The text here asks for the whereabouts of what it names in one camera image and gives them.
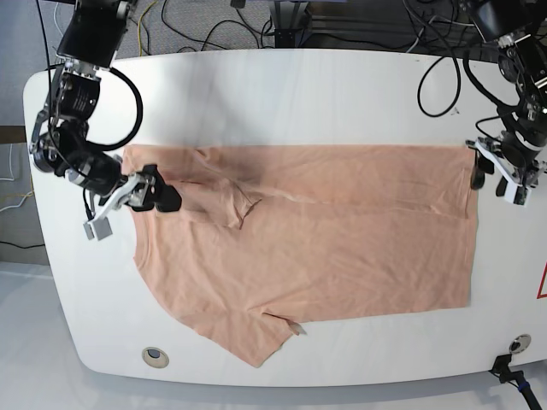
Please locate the left table cable grommet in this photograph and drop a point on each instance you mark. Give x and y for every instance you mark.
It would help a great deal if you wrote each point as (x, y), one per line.
(155, 358)

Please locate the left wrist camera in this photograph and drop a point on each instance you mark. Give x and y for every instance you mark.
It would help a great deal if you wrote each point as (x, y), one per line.
(517, 195)

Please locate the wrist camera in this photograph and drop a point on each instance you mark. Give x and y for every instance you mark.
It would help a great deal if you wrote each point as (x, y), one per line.
(517, 195)
(97, 229)

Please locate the right table cable grommet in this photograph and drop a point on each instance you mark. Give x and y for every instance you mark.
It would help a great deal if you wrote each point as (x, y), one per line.
(520, 344)

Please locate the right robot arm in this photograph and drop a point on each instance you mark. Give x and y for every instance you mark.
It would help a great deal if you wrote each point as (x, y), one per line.
(59, 142)

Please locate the black clamp mount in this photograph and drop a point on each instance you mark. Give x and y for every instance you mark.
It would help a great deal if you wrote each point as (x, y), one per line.
(505, 375)

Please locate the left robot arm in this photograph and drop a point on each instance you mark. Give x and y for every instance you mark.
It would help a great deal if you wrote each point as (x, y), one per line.
(511, 27)

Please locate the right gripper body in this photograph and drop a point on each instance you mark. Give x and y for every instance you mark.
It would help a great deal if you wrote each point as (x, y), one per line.
(116, 192)

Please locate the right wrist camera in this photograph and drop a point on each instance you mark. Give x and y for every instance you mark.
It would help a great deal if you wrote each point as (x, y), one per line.
(97, 229)

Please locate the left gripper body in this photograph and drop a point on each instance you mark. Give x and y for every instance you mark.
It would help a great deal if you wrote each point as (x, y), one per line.
(514, 160)

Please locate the peach T-shirt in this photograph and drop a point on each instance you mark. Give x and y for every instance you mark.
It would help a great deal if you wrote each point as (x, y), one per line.
(270, 237)

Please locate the table cable grommet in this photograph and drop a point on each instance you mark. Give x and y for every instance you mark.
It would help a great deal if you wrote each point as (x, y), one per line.
(520, 344)
(155, 358)

